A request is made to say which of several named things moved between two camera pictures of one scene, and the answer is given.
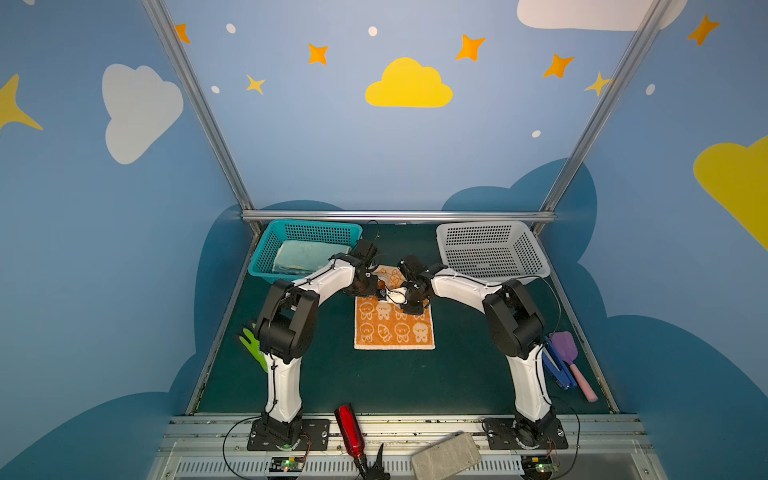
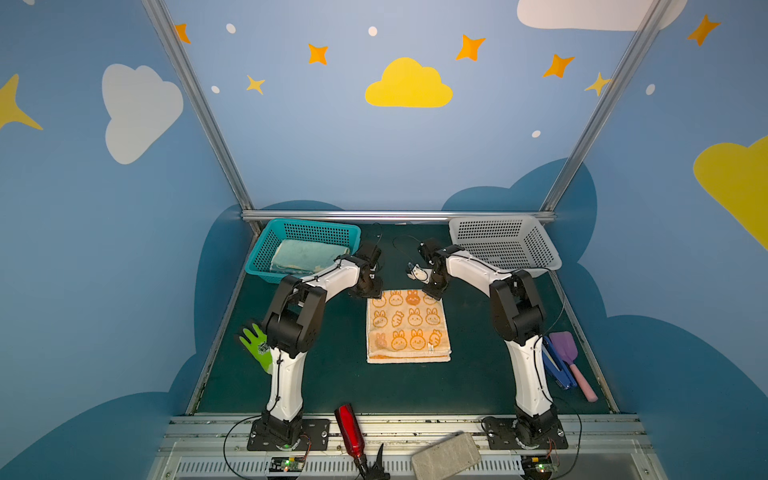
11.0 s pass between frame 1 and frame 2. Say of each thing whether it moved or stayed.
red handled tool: stayed
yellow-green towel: stayed
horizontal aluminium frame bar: stayed
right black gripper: moved
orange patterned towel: moved
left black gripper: stayed
